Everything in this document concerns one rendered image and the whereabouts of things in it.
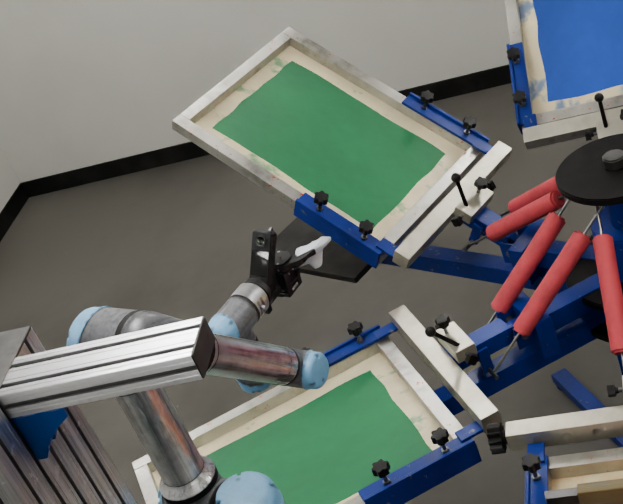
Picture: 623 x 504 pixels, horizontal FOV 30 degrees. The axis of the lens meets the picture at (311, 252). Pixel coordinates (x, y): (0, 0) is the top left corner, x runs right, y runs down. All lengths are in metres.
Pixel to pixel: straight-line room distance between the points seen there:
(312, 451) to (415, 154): 1.06
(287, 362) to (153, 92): 4.87
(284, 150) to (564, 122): 0.86
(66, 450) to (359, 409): 1.35
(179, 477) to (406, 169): 1.64
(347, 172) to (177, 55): 3.39
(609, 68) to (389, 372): 1.25
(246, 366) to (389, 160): 1.60
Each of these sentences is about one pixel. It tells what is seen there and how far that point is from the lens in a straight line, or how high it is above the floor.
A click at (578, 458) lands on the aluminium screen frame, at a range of 2.75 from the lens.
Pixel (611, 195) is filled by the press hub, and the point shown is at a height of 1.32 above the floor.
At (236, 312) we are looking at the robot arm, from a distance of 2.32.
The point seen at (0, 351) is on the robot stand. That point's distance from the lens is 1.87.
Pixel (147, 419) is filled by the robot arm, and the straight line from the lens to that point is 2.16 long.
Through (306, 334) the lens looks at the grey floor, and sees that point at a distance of 5.18.
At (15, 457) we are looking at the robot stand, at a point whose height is 1.94.
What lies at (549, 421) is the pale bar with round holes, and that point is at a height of 1.04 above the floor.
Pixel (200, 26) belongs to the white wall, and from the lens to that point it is 6.72.
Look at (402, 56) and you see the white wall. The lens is 6.59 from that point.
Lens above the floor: 2.90
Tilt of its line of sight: 30 degrees down
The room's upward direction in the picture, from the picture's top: 23 degrees counter-clockwise
